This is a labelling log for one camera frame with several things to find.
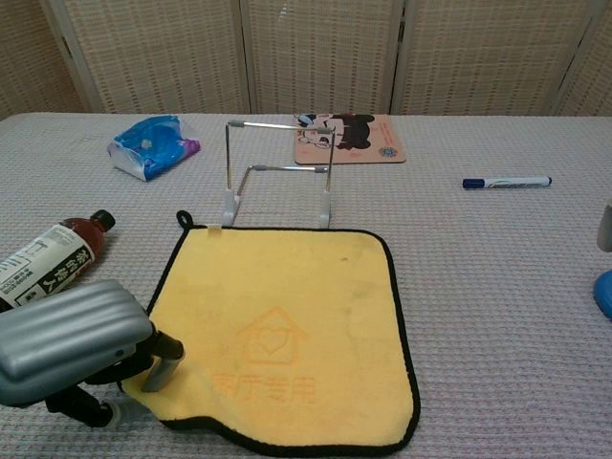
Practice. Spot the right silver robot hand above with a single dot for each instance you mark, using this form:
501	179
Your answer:
606	225

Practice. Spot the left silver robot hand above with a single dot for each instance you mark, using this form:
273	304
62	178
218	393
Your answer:
72	334

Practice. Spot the yellow towel with dark back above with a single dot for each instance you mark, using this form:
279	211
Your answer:
287	287

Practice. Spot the blue round disc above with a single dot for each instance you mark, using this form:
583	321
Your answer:
605	294

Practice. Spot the brown tea bottle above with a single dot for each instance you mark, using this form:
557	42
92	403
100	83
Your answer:
57	253

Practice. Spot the blue whiteboard marker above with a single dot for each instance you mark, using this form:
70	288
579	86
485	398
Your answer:
507	182

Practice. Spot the woven folding screen panel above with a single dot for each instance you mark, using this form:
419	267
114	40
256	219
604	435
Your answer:
24	57
158	57
320	57
597	81
487	57

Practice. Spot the pale woven tablecloth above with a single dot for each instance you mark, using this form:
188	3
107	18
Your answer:
478	311

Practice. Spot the blue tissue pack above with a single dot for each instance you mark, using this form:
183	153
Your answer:
148	148

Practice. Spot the cartoon girl mouse pad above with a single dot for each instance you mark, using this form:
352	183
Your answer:
368	143

